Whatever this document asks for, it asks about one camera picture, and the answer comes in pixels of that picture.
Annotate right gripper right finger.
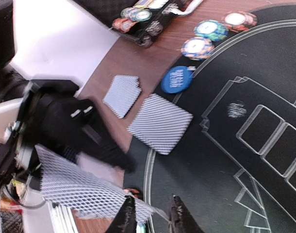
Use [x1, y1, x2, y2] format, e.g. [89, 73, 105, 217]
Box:
[168, 195, 204, 233]

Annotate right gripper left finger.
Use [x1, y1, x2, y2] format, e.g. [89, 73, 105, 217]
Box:
[106, 196, 137, 233]

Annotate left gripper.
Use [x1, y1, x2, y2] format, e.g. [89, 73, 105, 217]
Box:
[26, 80, 136, 173]

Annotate grey card deck box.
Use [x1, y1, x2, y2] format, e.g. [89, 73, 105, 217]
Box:
[35, 144, 168, 224]

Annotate dealt card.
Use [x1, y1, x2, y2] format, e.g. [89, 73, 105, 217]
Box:
[128, 94, 193, 155]

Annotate blue small blind button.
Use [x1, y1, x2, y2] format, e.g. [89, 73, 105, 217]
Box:
[161, 66, 193, 94]

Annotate green fifty chip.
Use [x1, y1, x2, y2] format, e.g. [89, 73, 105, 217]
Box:
[194, 20, 229, 42]

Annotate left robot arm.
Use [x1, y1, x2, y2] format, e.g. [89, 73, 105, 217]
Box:
[0, 0, 136, 173]

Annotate leftover cards on table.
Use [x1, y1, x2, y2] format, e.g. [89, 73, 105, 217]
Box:
[102, 75, 142, 118]

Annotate round black poker mat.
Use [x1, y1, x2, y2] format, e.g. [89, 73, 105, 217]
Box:
[123, 4, 296, 233]

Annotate chips in case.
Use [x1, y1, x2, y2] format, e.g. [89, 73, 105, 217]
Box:
[112, 7, 152, 33]

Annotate black poker set case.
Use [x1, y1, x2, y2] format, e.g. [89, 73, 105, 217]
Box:
[74, 0, 192, 48]

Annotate chrome case handle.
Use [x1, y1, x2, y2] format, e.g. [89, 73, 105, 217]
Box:
[170, 0, 203, 17]

